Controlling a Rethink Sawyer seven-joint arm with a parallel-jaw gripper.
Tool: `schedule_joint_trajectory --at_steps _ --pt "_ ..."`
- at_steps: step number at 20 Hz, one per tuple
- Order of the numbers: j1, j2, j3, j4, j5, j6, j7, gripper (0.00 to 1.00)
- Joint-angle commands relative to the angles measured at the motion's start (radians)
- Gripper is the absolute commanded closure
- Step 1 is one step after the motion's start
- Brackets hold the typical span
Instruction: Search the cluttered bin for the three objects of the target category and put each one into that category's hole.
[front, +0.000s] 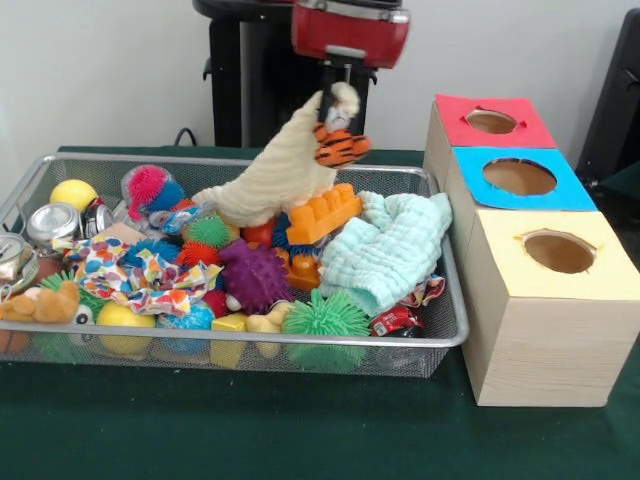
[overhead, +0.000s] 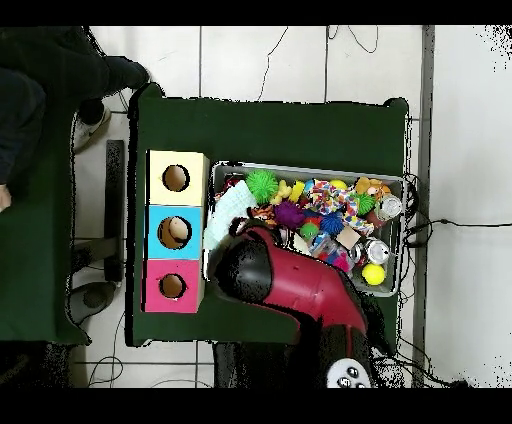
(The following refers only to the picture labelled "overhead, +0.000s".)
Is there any mint green knitted cloth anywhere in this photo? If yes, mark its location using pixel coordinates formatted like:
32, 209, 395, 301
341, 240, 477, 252
203, 179, 260, 252

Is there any wooden box with three holes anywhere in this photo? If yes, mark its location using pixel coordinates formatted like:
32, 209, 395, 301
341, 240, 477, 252
141, 149, 212, 314

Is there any shallow silver mesh bin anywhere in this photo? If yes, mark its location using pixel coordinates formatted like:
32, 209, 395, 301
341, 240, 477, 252
202, 160, 406, 298

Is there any purple knobbly ball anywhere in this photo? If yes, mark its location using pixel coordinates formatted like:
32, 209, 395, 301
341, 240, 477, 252
273, 200, 306, 230

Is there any green spiky rubber ball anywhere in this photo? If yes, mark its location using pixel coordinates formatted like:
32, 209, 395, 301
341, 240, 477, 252
244, 169, 280, 206

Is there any colourful dotted cloth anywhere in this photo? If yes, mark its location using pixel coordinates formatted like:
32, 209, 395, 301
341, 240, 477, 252
307, 178, 376, 237

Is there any dark green table cloth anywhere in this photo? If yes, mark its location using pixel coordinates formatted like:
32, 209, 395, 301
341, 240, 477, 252
125, 81, 412, 348

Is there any brown plush toy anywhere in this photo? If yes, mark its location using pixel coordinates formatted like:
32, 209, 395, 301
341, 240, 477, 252
354, 176, 392, 198

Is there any silver drink can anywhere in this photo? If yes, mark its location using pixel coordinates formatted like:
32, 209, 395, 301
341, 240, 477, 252
364, 237, 391, 266

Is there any yellow ball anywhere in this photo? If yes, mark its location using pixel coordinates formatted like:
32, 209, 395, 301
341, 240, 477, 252
361, 262, 388, 288

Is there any dark green cloth side table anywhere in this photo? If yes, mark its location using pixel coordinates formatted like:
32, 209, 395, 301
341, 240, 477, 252
0, 85, 92, 346

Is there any person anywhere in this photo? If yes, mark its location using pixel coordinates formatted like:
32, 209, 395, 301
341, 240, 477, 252
0, 25, 152, 214

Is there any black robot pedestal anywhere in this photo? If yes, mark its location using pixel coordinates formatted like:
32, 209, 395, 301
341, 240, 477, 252
212, 340, 329, 389

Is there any thin black floor cable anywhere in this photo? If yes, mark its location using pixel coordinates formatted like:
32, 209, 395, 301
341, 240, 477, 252
256, 25, 290, 103

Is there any black power cable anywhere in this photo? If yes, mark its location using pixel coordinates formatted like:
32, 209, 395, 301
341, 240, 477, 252
404, 217, 512, 238

